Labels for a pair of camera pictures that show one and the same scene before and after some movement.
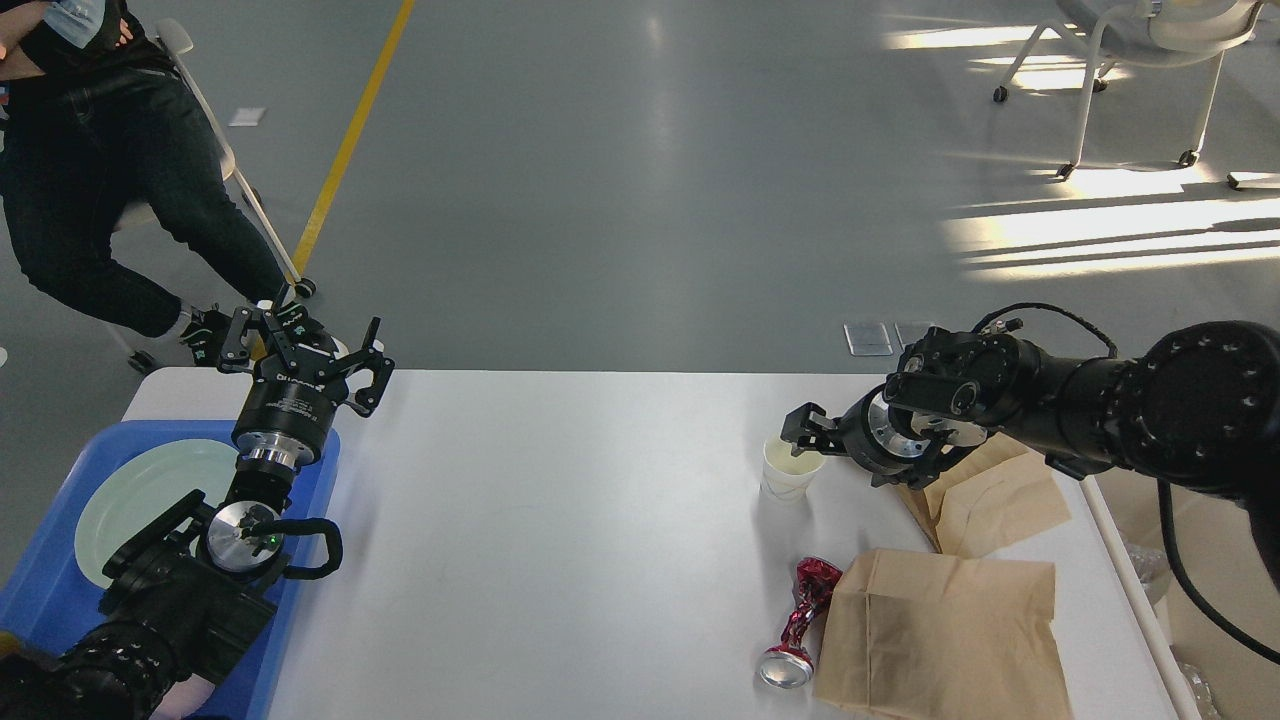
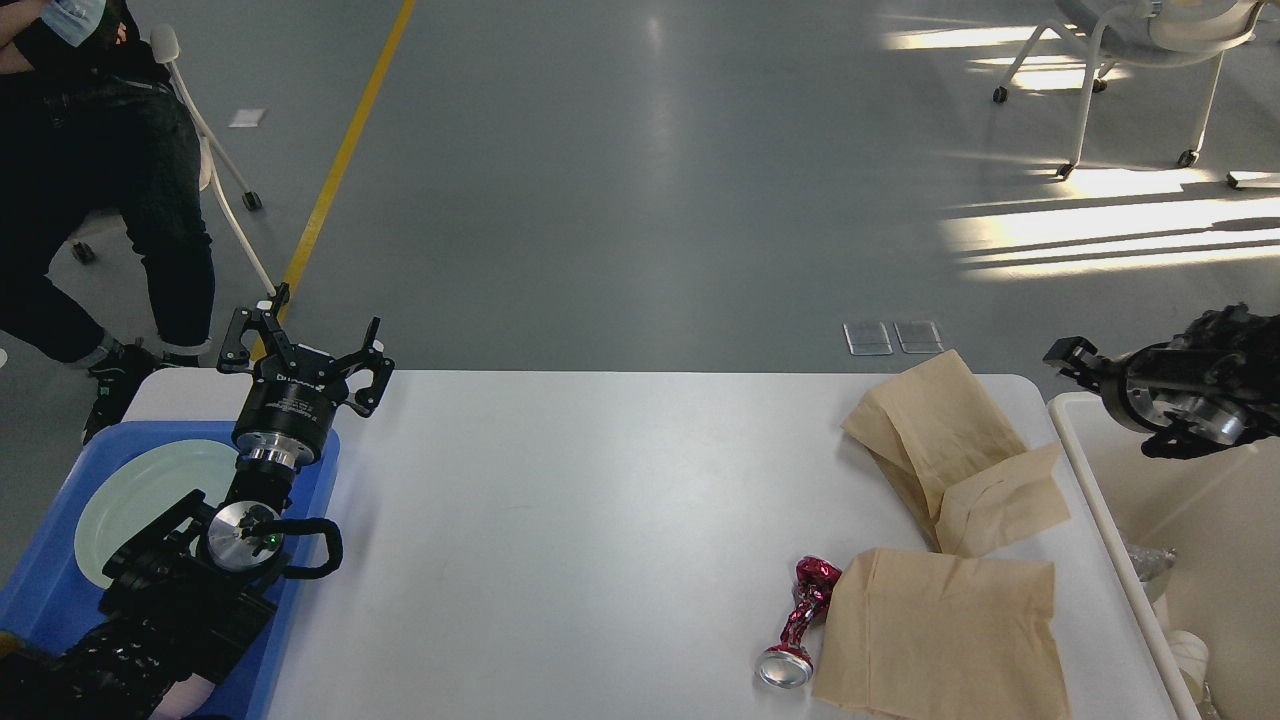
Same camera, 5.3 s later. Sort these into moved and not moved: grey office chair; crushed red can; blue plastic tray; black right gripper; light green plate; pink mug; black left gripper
Moved: grey office chair; black right gripper
Not moved: crushed red can; blue plastic tray; black left gripper; light green plate; pink mug
